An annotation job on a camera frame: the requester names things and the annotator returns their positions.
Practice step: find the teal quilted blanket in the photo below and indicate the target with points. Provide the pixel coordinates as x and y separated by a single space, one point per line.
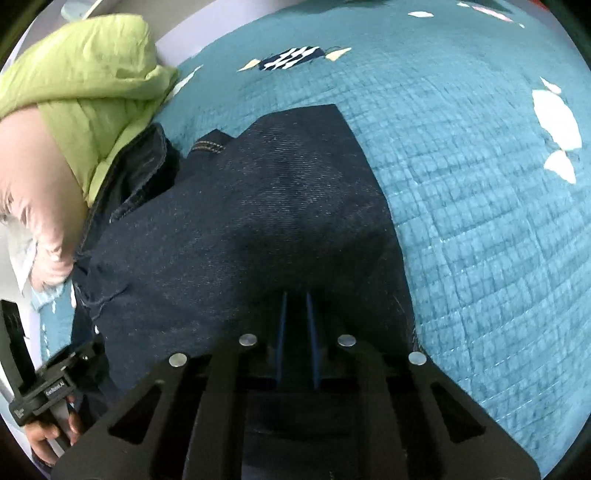
461 207

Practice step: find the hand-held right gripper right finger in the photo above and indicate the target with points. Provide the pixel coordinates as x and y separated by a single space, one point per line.
312 323

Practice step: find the person's left hand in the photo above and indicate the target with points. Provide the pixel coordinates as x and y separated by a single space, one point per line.
51 436

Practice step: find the dark blue denim jeans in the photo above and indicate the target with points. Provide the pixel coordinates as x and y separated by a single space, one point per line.
258 217

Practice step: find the pink puffer jacket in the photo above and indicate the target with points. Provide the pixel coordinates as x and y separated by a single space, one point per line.
34 184

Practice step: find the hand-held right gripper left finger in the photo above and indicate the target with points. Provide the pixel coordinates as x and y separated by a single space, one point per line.
282 323

